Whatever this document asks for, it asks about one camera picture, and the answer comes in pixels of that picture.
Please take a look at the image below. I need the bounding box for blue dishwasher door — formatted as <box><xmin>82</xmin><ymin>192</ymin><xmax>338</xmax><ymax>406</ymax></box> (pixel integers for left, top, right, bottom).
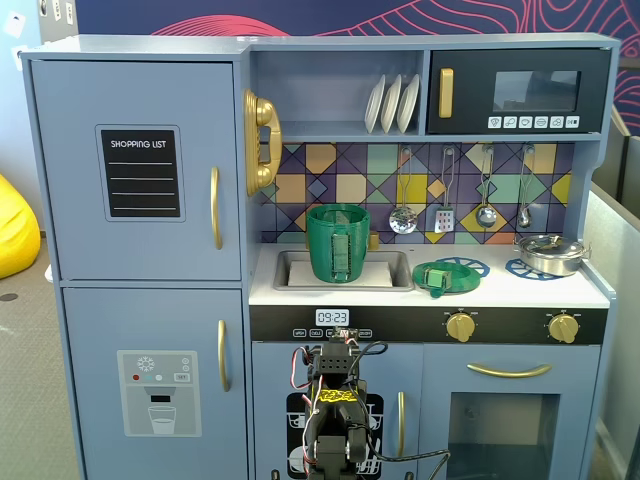
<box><xmin>251</xmin><ymin>341</ymin><xmax>425</xmax><ymax>480</ymax></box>

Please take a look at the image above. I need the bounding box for gold toy telephone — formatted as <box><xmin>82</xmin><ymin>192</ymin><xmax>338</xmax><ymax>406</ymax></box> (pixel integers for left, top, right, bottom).
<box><xmin>243</xmin><ymin>88</ymin><xmax>284</xmax><ymax>198</ymax></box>

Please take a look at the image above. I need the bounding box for green lid with cube handle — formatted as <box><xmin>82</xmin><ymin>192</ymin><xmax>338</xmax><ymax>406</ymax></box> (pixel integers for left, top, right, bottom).
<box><xmin>412</xmin><ymin>260</ymin><xmax>482</xmax><ymax>300</ymax></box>

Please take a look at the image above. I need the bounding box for gold fridge door handle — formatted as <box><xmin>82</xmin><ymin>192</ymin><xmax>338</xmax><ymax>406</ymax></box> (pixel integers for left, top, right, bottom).
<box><xmin>217</xmin><ymin>319</ymin><xmax>232</xmax><ymax>393</ymax></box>
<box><xmin>209</xmin><ymin>166</ymin><xmax>224</xmax><ymax>251</ymax></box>

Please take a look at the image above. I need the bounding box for stainless steel pot with lid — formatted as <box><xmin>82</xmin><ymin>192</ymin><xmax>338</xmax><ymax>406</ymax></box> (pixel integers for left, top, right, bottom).
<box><xmin>513</xmin><ymin>234</ymin><xmax>593</xmax><ymax>278</ymax></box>

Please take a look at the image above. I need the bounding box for yellow beanbag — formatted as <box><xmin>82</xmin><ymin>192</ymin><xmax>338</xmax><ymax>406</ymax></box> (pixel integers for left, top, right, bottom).
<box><xmin>0</xmin><ymin>173</ymin><xmax>42</xmax><ymax>280</ymax></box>

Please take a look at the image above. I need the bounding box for gold stove knob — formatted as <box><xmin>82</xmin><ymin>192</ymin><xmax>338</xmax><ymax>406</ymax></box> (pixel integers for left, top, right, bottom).
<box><xmin>548</xmin><ymin>313</ymin><xmax>580</xmax><ymax>345</ymax></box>
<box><xmin>445</xmin><ymin>313</ymin><xmax>477</xmax><ymax>344</ymax></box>

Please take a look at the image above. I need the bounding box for metal slotted spatula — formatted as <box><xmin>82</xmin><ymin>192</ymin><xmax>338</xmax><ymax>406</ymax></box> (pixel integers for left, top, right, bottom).
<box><xmin>433</xmin><ymin>145</ymin><xmax>457</xmax><ymax>234</ymax></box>

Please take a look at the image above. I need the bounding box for digital clock display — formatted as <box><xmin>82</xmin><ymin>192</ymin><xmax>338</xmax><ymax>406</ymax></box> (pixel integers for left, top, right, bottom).
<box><xmin>314</xmin><ymin>308</ymin><xmax>351</xmax><ymax>328</ymax></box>

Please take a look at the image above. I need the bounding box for grey toy sink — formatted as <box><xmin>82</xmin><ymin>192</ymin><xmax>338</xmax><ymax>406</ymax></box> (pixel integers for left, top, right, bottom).
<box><xmin>272</xmin><ymin>249</ymin><xmax>416</xmax><ymax>293</ymax></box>

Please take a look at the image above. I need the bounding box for blue oven door with window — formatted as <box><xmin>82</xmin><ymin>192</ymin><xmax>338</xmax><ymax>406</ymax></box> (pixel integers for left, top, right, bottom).
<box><xmin>420</xmin><ymin>342</ymin><xmax>602</xmax><ymax>480</ymax></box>

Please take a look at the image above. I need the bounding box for green 3D printed container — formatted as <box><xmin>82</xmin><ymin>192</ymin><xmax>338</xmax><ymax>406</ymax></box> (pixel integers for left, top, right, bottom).
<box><xmin>305</xmin><ymin>203</ymin><xmax>372</xmax><ymax>285</ymax></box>

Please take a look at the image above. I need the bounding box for blue toy play kitchen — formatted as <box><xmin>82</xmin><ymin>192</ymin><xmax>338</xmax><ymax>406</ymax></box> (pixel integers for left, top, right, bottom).
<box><xmin>19</xmin><ymin>32</ymin><xmax>621</xmax><ymax>480</ymax></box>

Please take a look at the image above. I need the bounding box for blue fridge door with dispenser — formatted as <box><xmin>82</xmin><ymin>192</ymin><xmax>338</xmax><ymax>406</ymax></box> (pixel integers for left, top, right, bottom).
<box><xmin>60</xmin><ymin>286</ymin><xmax>250</xmax><ymax>480</ymax></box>

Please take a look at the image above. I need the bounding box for gold microwave handle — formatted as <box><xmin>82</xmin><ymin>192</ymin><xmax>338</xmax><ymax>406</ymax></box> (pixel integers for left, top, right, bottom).
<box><xmin>438</xmin><ymin>67</ymin><xmax>455</xmax><ymax>120</ymax></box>

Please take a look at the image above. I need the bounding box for metal ladle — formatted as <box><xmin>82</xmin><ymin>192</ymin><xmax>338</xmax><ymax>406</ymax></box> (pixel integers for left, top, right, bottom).
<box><xmin>475</xmin><ymin>144</ymin><xmax>498</xmax><ymax>229</ymax></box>

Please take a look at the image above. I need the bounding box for black microwave door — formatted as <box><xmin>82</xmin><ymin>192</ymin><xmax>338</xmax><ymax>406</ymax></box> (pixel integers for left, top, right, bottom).
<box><xmin>428</xmin><ymin>48</ymin><xmax>612</xmax><ymax>135</ymax></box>

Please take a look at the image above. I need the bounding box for black shopping list chalkboard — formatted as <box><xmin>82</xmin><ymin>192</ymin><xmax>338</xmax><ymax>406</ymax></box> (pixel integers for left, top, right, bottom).
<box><xmin>100</xmin><ymin>129</ymin><xmax>182</xmax><ymax>219</ymax></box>

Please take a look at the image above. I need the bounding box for blue fridge door with chalkboard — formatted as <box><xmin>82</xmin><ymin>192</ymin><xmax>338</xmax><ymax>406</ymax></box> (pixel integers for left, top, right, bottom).
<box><xmin>29</xmin><ymin>59</ymin><xmax>242</xmax><ymax>282</ymax></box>

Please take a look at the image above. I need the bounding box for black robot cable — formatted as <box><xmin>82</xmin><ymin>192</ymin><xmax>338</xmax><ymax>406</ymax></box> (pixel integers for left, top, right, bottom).
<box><xmin>367</xmin><ymin>439</ymin><xmax>451</xmax><ymax>480</ymax></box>

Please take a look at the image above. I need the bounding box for grey water dispenser decal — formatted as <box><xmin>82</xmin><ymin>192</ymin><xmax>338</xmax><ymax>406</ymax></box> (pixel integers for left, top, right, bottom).
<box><xmin>116</xmin><ymin>349</ymin><xmax>203</xmax><ymax>438</ymax></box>

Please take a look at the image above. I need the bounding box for metal skimmer spoon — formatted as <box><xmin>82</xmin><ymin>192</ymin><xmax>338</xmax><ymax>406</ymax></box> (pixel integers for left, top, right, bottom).
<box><xmin>388</xmin><ymin>144</ymin><xmax>419</xmax><ymax>235</ymax></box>

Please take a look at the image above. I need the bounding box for gold oven handle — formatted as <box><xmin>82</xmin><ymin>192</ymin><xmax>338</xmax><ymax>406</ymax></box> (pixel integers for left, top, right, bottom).
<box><xmin>466</xmin><ymin>363</ymin><xmax>553</xmax><ymax>379</ymax></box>

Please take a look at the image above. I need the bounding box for gold dishwasher handle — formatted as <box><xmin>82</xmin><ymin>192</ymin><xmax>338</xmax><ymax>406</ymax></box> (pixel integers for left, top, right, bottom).
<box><xmin>396</xmin><ymin>391</ymin><xmax>406</xmax><ymax>458</ymax></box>

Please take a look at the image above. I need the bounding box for white toy plate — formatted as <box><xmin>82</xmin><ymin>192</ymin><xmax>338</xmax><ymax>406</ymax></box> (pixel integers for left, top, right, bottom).
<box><xmin>380</xmin><ymin>74</ymin><xmax>403</xmax><ymax>135</ymax></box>
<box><xmin>364</xmin><ymin>74</ymin><xmax>387</xmax><ymax>135</ymax></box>
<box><xmin>396</xmin><ymin>73</ymin><xmax>421</xmax><ymax>135</ymax></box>

